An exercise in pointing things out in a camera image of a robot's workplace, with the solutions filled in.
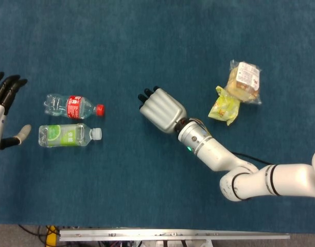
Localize aluminium rail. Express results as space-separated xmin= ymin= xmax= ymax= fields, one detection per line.
xmin=59 ymin=228 xmax=291 ymax=242

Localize sandwich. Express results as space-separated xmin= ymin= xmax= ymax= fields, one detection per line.
xmin=225 ymin=59 xmax=263 ymax=105

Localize yellow power strip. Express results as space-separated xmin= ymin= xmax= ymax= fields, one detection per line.
xmin=45 ymin=225 xmax=61 ymax=247

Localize black floor cables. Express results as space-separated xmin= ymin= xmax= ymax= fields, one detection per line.
xmin=18 ymin=224 xmax=49 ymax=244

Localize clear bottle red label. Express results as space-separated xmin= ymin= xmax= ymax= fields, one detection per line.
xmin=44 ymin=94 xmax=106 ymax=120

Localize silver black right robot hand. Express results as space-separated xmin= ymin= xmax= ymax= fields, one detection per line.
xmin=137 ymin=86 xmax=187 ymax=134

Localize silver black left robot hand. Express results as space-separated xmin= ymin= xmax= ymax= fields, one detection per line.
xmin=0 ymin=72 xmax=32 ymax=157

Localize teal table cloth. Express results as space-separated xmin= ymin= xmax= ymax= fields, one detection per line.
xmin=0 ymin=0 xmax=315 ymax=234

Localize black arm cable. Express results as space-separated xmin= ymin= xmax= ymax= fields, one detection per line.
xmin=231 ymin=151 xmax=274 ymax=165

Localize yellow snack bag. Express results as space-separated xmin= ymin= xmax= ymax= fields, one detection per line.
xmin=208 ymin=85 xmax=242 ymax=126

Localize clear bottle green label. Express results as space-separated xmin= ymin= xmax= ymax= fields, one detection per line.
xmin=38 ymin=123 xmax=102 ymax=148

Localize white base frame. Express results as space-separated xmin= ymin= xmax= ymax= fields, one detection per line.
xmin=136 ymin=240 xmax=212 ymax=247

